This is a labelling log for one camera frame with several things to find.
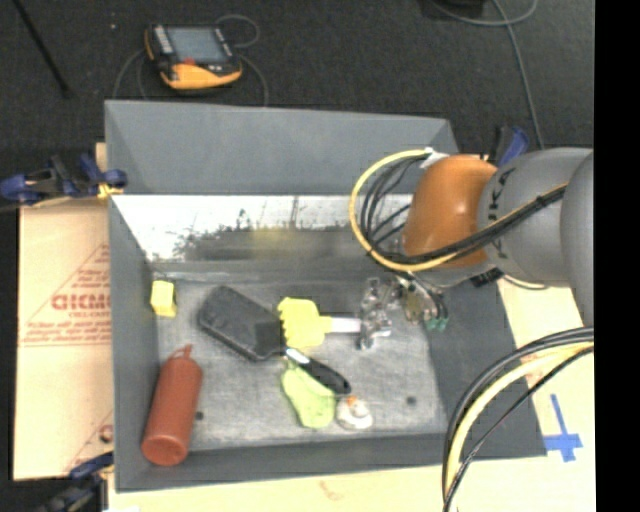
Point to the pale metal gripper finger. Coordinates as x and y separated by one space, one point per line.
376 296
372 331

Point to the small white and orange toy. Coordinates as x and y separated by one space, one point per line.
354 415

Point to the green toy pear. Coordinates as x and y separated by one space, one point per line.
310 400

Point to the grey metal bin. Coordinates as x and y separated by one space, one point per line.
260 150

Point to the small yellow block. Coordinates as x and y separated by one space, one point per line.
163 299

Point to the red-brown squeeze bottle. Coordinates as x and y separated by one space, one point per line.
172 405

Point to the brown cardboard board, red print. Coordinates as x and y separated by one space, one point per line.
60 350

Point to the black cylinder on white bracket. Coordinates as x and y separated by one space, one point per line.
486 278

